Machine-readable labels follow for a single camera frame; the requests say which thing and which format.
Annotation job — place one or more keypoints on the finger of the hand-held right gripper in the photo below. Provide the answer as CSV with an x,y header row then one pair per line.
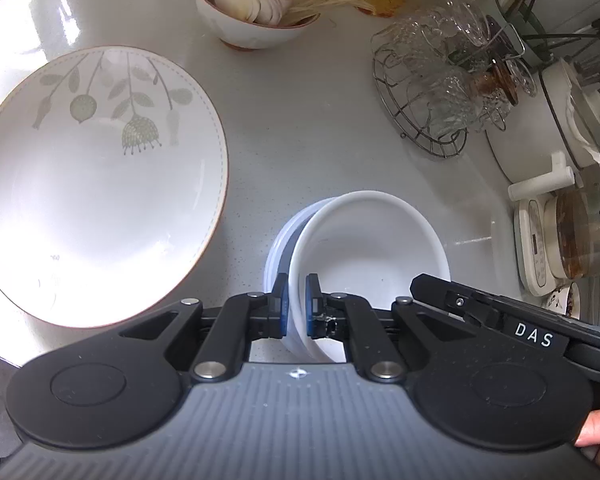
x,y
460,300

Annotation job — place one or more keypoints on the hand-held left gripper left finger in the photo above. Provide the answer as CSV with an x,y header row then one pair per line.
x,y
281,305

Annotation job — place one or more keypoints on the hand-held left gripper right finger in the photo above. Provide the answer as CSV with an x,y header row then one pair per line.
x,y
311,305

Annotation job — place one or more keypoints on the blue-grey bowl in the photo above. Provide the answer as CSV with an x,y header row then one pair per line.
x,y
280,255

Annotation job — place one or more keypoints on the plain white bowl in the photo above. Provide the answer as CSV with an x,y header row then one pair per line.
x,y
375,245

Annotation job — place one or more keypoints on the white floral plate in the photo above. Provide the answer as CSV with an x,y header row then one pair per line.
x,y
100,210

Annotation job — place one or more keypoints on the small patterned dish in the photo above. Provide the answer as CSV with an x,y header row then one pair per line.
x,y
562,300

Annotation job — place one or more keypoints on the glass electric kettle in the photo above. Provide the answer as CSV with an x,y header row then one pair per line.
x,y
585,230

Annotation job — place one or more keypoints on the white lidded pot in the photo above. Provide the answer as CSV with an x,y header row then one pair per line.
x,y
530,135

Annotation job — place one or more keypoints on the amber glass cup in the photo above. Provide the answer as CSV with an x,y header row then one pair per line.
x,y
495,82

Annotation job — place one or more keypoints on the cluster of clear glass cups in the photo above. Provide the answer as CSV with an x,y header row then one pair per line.
x,y
440,45

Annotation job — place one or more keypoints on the white bowl with brown foot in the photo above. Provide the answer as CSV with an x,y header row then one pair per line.
x,y
250,30

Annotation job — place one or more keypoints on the green chopstick holder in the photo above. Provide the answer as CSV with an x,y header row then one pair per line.
x,y
522,25

